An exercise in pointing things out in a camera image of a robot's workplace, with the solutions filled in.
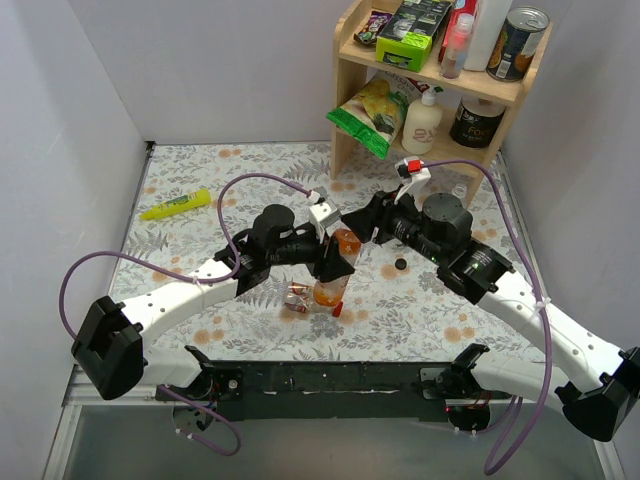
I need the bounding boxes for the white pump lotion bottle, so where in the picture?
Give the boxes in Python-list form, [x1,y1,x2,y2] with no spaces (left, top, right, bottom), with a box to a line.
[401,86,443,155]

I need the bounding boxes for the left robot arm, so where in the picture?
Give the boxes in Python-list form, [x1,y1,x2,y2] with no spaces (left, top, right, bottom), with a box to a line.
[71,200,354,400]

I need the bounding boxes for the green chips bag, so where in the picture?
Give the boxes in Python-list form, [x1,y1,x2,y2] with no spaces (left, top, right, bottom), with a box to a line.
[327,81,409,159]

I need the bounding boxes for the green black box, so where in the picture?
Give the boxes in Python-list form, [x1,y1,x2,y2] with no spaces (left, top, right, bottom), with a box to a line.
[376,0,452,72]

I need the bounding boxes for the orange drink bottle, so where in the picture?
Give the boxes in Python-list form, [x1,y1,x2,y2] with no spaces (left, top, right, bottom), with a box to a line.
[312,228,362,312]

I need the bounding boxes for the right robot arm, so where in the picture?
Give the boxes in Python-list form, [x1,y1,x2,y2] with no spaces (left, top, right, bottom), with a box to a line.
[342,192,639,442]

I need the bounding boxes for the red white carton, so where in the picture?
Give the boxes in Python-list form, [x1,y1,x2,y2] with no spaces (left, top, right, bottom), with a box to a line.
[438,0,479,61]

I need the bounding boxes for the clear green-label water bottle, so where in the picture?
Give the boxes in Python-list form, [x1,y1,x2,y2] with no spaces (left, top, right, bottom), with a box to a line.
[451,183,468,201]

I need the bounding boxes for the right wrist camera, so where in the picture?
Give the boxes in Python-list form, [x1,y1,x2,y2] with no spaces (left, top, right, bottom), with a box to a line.
[394,156,431,204]

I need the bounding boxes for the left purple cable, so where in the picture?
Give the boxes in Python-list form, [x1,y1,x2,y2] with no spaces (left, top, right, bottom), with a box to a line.
[58,172,316,457]

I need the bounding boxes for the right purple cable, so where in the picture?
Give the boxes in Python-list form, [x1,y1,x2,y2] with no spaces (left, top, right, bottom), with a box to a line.
[422,159,554,476]

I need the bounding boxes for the tin food can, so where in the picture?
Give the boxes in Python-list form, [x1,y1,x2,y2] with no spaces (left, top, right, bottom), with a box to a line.
[486,6,550,82]

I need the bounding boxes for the dark snack packet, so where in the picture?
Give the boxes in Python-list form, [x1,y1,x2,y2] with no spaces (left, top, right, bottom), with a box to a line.
[353,10,393,47]

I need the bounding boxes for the red-cap clear bottle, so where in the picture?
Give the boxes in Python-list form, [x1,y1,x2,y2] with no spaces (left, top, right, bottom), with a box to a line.
[283,282,344,317]

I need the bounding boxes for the wooden shelf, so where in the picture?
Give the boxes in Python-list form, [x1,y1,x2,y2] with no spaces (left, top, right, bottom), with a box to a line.
[329,0,554,197]

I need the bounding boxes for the yellow green tube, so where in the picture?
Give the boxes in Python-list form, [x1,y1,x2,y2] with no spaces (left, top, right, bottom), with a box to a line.
[139,189,211,221]

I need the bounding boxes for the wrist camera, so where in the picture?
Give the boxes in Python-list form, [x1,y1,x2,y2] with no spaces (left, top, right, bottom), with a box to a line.
[308,190,341,243]
[394,156,431,204]

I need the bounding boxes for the white tall bottle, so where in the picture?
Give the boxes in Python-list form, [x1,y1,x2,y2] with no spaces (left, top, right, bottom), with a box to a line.
[463,0,512,71]

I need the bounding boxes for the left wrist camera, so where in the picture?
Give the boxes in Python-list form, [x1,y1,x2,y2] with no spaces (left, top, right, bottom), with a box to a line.
[308,190,341,243]

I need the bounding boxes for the cassava chips bag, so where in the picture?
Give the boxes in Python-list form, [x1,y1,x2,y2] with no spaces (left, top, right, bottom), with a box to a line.
[369,70,430,103]

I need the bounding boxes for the pink spray bottle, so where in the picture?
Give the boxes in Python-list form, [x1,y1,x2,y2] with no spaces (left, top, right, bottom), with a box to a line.
[440,13,475,79]

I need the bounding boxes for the floral table mat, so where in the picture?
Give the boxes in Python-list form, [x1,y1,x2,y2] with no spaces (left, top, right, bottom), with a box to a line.
[92,141,532,363]

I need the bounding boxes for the purple cable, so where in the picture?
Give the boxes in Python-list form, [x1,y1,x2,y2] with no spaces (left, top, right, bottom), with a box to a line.
[58,172,316,457]
[422,159,554,476]

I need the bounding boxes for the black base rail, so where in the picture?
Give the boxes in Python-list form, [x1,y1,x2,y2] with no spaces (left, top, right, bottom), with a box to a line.
[170,361,491,430]

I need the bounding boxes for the black canister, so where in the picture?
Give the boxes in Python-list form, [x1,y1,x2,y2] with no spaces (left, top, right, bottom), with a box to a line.
[449,96,506,149]

